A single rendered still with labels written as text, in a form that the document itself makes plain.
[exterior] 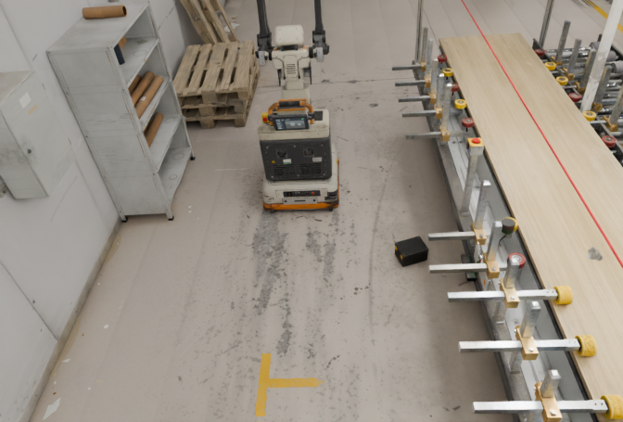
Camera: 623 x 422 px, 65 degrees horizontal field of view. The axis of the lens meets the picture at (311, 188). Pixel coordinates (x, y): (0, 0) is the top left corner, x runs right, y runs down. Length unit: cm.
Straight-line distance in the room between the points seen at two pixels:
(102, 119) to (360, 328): 233
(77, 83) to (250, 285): 184
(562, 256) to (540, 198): 43
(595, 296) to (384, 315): 138
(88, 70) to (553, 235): 302
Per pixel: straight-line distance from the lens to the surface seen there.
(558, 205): 295
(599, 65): 374
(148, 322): 366
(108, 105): 378
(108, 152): 403
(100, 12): 407
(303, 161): 383
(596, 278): 263
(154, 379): 339
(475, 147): 273
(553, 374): 200
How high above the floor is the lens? 275
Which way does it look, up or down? 39 degrees down
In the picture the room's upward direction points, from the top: 6 degrees counter-clockwise
